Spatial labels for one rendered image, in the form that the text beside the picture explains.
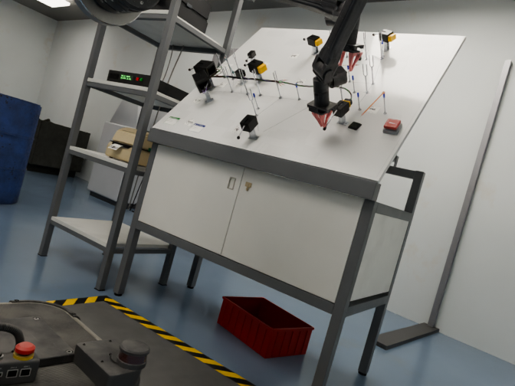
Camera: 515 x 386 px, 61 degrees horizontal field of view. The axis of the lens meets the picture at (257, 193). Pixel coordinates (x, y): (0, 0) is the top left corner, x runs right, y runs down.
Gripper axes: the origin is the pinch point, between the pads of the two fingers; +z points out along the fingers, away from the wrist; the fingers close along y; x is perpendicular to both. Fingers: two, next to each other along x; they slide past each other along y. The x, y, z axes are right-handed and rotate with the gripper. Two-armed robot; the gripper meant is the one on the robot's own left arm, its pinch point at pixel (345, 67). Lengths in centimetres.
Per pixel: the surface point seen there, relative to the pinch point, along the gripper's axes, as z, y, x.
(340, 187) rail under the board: 36.9, -20.8, 22.4
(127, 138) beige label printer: 51, 104, 39
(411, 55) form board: -1, 0, -53
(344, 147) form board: 27.6, -10.8, 8.6
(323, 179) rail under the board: 36.4, -13.4, 23.1
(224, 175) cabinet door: 50, 34, 31
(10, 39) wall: 97, 802, -110
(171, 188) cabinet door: 63, 61, 42
